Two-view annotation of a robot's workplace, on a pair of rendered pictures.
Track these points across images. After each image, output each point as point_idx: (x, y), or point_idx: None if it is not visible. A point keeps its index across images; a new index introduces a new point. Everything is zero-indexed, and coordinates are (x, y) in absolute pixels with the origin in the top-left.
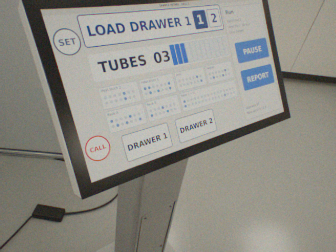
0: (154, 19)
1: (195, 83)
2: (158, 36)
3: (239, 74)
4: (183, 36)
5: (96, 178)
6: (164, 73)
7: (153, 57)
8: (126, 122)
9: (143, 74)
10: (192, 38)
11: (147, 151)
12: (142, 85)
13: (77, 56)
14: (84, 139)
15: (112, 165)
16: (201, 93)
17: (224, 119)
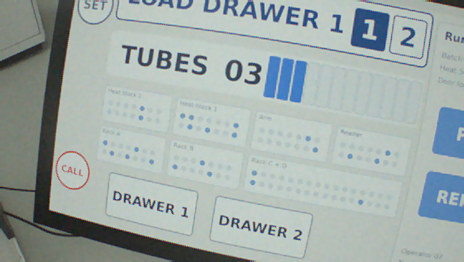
0: (258, 1)
1: (297, 150)
2: (254, 33)
3: (421, 175)
4: (312, 49)
5: (56, 208)
6: (235, 104)
7: (224, 66)
8: (127, 155)
9: (190, 90)
10: (335, 59)
11: (141, 219)
12: (180, 109)
13: (99, 28)
14: (60, 149)
15: (81, 205)
16: (302, 174)
17: (332, 248)
